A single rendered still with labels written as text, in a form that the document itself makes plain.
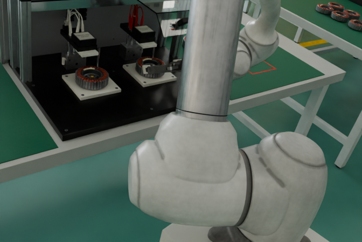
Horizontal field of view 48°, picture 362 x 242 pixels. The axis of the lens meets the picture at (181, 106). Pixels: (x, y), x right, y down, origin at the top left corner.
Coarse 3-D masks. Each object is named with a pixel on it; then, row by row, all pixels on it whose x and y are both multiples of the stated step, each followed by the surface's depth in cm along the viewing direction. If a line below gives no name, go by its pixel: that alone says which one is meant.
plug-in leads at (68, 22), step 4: (68, 12) 140; (72, 12) 140; (76, 12) 140; (68, 16) 142; (76, 16) 139; (68, 20) 143; (68, 24) 142; (64, 28) 143; (68, 28) 144; (76, 28) 141; (68, 32) 143; (68, 36) 141
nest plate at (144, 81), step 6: (126, 66) 155; (132, 66) 156; (132, 72) 152; (168, 72) 158; (138, 78) 150; (144, 78) 150; (150, 78) 151; (156, 78) 152; (162, 78) 153; (168, 78) 154; (174, 78) 155; (144, 84) 147; (150, 84) 149; (156, 84) 151
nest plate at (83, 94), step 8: (64, 80) 141; (72, 80) 140; (112, 80) 145; (72, 88) 137; (80, 88) 137; (104, 88) 140; (112, 88) 141; (120, 88) 142; (80, 96) 133; (88, 96) 134; (96, 96) 136
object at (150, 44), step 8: (120, 24) 159; (128, 24) 159; (128, 32) 155; (136, 32) 152; (144, 32) 150; (152, 32) 152; (128, 40) 160; (136, 40) 152; (144, 40) 152; (152, 40) 154; (144, 48) 151
